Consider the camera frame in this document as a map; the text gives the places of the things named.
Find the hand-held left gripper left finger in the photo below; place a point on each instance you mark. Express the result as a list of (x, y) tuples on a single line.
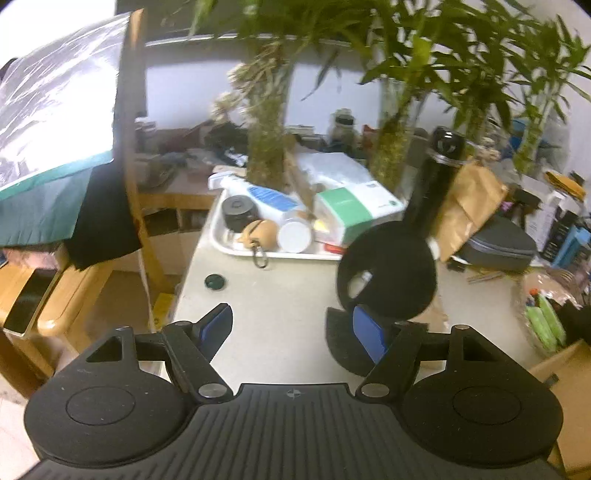
[(217, 325)]

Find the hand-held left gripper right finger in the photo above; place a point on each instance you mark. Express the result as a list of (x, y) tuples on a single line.
[(369, 334)]

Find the black cap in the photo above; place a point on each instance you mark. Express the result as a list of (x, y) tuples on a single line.
[(392, 272)]

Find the brown cardboard box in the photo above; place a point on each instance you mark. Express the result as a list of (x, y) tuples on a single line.
[(572, 392)]

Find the round black lid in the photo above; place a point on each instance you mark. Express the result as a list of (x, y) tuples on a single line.
[(215, 282)]

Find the metal carabiner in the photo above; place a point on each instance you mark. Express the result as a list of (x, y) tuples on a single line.
[(254, 256)]

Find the white plastic tray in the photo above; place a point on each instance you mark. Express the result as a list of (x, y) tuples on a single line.
[(221, 241)]

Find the small black round jar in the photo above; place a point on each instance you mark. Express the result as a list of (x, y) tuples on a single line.
[(238, 214)]

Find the white capped cup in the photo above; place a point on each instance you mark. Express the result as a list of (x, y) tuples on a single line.
[(294, 236)]

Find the green white tissue box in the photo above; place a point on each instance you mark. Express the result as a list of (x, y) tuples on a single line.
[(351, 207)]

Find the wooden side table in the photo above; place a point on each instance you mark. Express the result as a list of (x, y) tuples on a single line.
[(184, 201)]

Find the white blue bottle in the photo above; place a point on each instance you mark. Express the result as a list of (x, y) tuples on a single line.
[(268, 198)]

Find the dark cloth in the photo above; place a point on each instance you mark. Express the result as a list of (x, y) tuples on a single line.
[(104, 217)]

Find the grey zip case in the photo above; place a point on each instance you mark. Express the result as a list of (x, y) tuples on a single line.
[(501, 244)]

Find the black thermos bottle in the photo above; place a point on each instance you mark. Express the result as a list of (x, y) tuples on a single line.
[(434, 184)]

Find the brown paper bag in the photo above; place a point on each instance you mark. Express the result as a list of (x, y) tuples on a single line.
[(471, 203)]

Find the crumpled brown paper wrap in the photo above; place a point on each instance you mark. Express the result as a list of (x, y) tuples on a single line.
[(300, 180)]

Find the bag with green packets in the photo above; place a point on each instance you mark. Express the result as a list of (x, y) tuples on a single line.
[(531, 286)]

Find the white plastic bag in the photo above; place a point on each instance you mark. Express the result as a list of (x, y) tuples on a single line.
[(332, 168)]

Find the glass vase with bamboo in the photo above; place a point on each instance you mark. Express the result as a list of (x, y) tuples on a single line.
[(268, 138), (531, 138), (468, 120), (392, 147)]

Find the black phone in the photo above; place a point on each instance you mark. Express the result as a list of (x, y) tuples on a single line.
[(27, 300)]

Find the black cloth pouch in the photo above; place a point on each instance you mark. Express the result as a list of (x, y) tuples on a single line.
[(577, 318)]

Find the black carton box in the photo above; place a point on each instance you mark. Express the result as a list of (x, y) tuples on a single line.
[(561, 235)]

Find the white carton box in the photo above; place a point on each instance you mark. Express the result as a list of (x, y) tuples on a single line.
[(545, 207)]

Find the wooden chair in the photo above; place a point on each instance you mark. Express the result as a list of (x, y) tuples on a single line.
[(134, 115)]

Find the light blue box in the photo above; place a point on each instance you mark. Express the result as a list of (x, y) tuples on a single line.
[(579, 249)]

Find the yellow pouch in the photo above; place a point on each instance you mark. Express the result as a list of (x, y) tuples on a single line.
[(565, 184)]

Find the plastic covered poster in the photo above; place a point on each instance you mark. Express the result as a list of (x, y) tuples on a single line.
[(55, 101)]

